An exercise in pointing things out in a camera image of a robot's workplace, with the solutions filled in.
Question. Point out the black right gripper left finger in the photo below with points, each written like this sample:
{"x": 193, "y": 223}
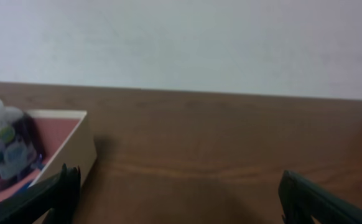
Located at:
{"x": 56, "y": 198}

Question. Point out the clear foam pump bottle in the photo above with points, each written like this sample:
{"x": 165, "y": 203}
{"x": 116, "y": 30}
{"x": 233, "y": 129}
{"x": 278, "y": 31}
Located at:
{"x": 20, "y": 149}

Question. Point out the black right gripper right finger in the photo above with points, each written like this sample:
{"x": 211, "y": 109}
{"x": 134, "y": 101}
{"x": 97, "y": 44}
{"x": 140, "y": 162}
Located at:
{"x": 305, "y": 202}

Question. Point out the white cardboard box pink inside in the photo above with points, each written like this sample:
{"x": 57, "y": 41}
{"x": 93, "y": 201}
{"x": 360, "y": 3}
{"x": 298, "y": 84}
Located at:
{"x": 67, "y": 139}

